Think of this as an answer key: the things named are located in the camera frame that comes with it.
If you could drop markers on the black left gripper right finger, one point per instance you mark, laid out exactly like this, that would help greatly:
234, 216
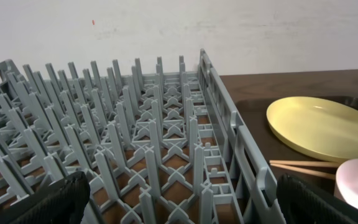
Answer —
301, 202

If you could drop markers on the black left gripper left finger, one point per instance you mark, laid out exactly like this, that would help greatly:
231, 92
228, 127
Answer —
57, 202

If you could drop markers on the lower wooden chopstick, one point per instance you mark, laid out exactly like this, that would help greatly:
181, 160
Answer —
306, 171

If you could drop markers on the wooden chopstick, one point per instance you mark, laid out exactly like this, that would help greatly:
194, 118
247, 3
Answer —
306, 171
306, 163

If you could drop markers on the upper wooden chopstick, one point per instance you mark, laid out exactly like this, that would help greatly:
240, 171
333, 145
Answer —
306, 163

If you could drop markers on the yellow round plate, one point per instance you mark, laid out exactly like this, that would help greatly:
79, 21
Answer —
318, 128

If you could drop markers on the dark brown serving tray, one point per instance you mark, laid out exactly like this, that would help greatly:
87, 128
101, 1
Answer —
253, 113

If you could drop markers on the grey plastic dish rack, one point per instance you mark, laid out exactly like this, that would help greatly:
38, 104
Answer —
164, 147

